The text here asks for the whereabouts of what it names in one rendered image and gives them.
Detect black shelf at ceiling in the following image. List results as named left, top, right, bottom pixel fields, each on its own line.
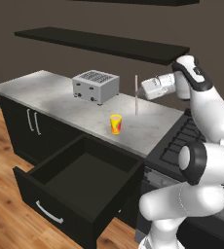
left=64, top=0, right=201, bottom=8

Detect black hob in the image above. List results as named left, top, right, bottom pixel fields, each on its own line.
left=144, top=108, right=224, bottom=193

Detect long black wall shelf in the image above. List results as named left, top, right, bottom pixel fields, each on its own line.
left=14, top=26, right=191, bottom=67

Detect silver drawer handle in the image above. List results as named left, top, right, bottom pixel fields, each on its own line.
left=35, top=199, right=65, bottom=226

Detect yellow and red smoothie cup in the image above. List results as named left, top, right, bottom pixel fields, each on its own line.
left=109, top=113, right=123, bottom=136

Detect silver cupboard door handle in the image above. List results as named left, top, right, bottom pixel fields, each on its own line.
left=33, top=111, right=42, bottom=136
left=25, top=108, right=35, bottom=132

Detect silver toaster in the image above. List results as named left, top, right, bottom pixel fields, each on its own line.
left=71, top=69, right=121, bottom=106

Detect black oven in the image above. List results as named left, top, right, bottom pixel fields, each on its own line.
left=134, top=165, right=224, bottom=249

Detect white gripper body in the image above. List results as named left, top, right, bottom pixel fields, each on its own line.
left=140, top=78, right=167, bottom=101

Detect wide black cupboard door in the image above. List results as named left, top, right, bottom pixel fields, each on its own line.
left=30, top=108, right=85, bottom=167

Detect narrow black cupboard door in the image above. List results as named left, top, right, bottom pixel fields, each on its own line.
left=0, top=94, right=34, bottom=160

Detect open black drawer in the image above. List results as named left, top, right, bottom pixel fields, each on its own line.
left=13, top=132, right=147, bottom=249

